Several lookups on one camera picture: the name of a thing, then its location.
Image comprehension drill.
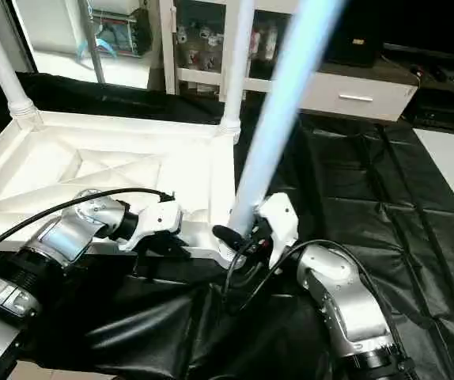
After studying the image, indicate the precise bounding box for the white drawer unit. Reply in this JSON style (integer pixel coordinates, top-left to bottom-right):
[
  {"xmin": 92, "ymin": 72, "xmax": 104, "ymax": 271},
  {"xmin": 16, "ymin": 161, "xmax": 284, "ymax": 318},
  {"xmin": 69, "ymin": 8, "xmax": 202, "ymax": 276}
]
[{"xmin": 300, "ymin": 71, "xmax": 418, "ymax": 123}]

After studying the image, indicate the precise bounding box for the white plastic table top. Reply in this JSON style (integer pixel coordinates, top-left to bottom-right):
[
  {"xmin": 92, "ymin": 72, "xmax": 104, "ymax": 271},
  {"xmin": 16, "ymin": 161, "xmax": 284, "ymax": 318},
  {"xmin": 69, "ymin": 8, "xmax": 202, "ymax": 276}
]
[{"xmin": 0, "ymin": 109, "xmax": 250, "ymax": 268}]

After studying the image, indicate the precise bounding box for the black equipment box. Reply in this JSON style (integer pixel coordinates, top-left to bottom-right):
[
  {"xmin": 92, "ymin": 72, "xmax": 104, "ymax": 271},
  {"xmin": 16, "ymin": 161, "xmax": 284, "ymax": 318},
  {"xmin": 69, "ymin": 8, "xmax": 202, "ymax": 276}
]
[{"xmin": 326, "ymin": 0, "xmax": 384, "ymax": 68}]

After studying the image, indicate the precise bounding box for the colourful background box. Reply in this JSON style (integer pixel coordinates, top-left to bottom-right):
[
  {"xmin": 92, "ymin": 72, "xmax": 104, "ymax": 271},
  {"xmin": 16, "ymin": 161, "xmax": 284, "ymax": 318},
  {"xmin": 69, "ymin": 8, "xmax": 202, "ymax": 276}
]
[{"xmin": 77, "ymin": 0, "xmax": 153, "ymax": 58}]

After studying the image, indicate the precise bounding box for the white plastic table leg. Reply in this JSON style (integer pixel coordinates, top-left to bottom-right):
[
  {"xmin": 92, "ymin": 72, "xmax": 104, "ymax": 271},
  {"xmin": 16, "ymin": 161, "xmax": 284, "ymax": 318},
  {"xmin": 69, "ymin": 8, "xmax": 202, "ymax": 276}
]
[
  {"xmin": 219, "ymin": 0, "xmax": 346, "ymax": 267},
  {"xmin": 218, "ymin": 0, "xmax": 257, "ymax": 145},
  {"xmin": 0, "ymin": 0, "xmax": 40, "ymax": 131}
]

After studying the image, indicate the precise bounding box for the black work surface mat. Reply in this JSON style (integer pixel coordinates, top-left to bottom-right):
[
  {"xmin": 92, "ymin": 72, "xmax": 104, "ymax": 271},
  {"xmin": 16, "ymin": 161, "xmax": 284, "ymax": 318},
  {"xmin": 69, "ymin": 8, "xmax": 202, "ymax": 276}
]
[{"xmin": 0, "ymin": 71, "xmax": 454, "ymax": 380}]

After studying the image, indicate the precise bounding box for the white glass door cabinet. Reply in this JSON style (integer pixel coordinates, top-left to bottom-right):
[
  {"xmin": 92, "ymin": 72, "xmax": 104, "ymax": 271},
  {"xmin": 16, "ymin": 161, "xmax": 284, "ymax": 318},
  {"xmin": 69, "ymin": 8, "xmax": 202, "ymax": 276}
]
[{"xmin": 158, "ymin": 0, "xmax": 307, "ymax": 100}]

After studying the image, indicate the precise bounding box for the white flat sheet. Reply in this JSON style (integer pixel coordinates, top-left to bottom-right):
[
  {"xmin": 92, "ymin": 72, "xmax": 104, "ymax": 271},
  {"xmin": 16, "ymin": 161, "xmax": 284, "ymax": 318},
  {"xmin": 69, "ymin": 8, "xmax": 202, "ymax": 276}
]
[{"xmin": 413, "ymin": 127, "xmax": 454, "ymax": 238}]

